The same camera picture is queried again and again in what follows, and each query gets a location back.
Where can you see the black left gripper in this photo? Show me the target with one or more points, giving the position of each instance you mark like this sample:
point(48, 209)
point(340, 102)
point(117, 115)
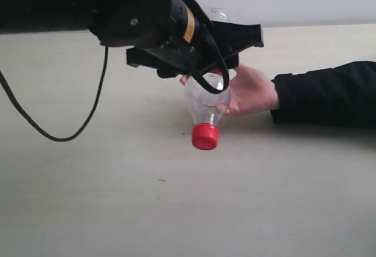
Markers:
point(190, 46)

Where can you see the clear bottle red label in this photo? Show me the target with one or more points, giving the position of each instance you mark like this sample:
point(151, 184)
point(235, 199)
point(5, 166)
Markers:
point(207, 109)

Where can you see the black sleeved forearm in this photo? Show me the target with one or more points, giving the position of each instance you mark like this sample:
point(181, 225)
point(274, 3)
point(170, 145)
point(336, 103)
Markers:
point(343, 96)

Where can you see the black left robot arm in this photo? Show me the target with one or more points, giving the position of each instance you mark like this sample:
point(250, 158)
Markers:
point(106, 19)

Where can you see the person's open bare hand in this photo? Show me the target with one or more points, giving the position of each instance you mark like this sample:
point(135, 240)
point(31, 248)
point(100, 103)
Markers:
point(251, 92)

